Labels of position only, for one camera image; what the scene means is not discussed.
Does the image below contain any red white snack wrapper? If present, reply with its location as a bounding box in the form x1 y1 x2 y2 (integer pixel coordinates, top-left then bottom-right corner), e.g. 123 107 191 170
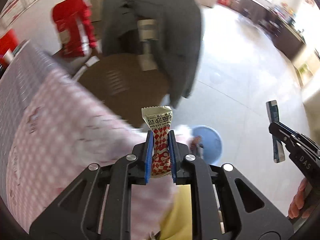
142 106 173 177

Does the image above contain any blue plastic trash bin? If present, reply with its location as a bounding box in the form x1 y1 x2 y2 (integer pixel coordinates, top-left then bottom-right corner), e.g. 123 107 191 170
191 125 222 165

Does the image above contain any person's right hand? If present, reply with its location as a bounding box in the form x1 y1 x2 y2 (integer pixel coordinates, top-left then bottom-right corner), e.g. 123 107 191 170
288 178 308 219

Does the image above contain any checkered pink grey tablecloth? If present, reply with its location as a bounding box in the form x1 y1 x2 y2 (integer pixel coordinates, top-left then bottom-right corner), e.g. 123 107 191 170
1 41 146 231

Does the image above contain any dark sideboard with items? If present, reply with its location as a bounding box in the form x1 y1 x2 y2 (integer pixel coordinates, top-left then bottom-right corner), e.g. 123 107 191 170
238 0 305 61

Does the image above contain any brown wooden chair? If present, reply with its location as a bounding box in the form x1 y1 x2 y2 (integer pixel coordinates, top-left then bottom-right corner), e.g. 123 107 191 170
53 49 173 129

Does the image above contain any grey jacket on chair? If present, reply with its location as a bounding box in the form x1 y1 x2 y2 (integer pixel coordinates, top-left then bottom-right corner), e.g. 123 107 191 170
101 0 202 108

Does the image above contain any white paper cup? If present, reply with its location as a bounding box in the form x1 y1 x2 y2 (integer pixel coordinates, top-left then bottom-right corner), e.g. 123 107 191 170
3 49 14 64

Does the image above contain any red gift box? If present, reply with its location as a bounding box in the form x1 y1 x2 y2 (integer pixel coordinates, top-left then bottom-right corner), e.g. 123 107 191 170
0 29 20 64

